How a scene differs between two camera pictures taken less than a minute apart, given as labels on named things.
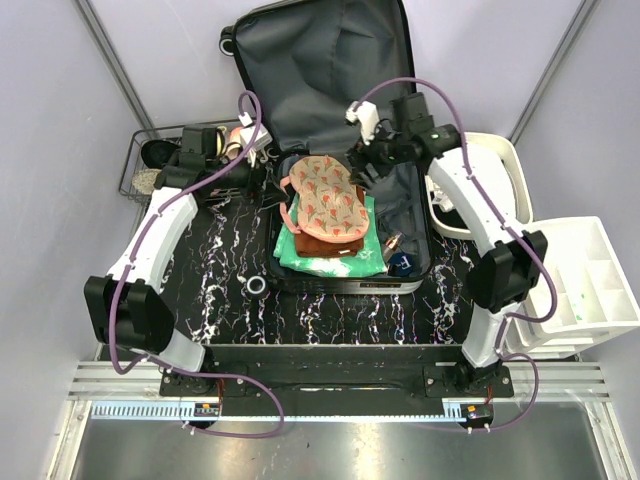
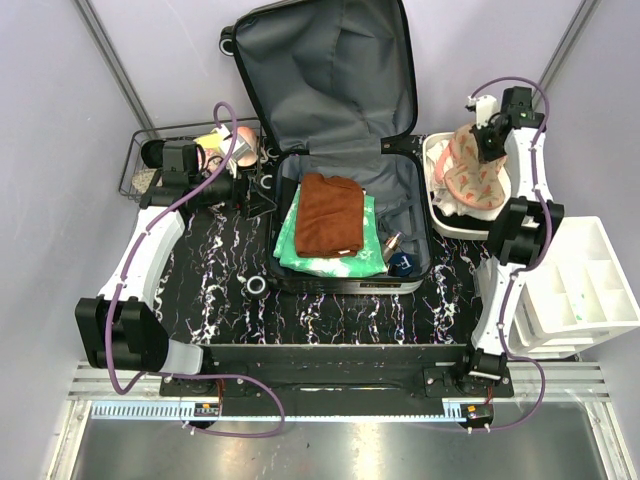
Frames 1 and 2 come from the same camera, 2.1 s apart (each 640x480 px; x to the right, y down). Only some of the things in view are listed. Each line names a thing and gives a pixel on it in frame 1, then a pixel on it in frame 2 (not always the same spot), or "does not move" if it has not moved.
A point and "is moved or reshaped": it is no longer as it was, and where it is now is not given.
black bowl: x=155 y=153 does not move
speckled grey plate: x=144 y=180 does not move
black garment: x=451 y=218 does not move
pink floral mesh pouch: x=320 y=202 is moved or reshaped
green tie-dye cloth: x=370 y=260 does not move
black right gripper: x=359 y=157 -> x=485 y=155
